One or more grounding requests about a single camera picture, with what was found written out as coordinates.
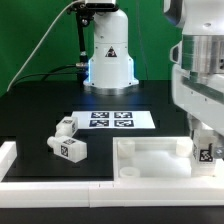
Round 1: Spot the grey cable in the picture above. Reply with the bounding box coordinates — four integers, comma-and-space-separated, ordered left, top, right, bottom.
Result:
6, 0, 86, 93

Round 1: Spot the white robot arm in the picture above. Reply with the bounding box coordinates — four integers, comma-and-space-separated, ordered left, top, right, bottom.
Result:
84, 0, 224, 159

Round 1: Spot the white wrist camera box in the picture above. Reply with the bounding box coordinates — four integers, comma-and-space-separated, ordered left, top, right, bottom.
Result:
169, 42, 182, 64

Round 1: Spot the white square tabletop part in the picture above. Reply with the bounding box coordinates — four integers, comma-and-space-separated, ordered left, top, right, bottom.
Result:
113, 137, 224, 179

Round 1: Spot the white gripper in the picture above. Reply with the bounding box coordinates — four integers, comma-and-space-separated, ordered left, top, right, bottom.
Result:
172, 64, 224, 159

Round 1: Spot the black cable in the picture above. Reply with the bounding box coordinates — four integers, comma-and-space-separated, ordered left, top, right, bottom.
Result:
11, 63, 89, 86

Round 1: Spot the white U-shaped fence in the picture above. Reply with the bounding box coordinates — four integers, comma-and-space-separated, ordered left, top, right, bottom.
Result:
0, 141, 224, 208

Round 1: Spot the white tag sheet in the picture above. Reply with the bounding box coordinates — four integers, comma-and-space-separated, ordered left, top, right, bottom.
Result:
72, 111, 155, 129

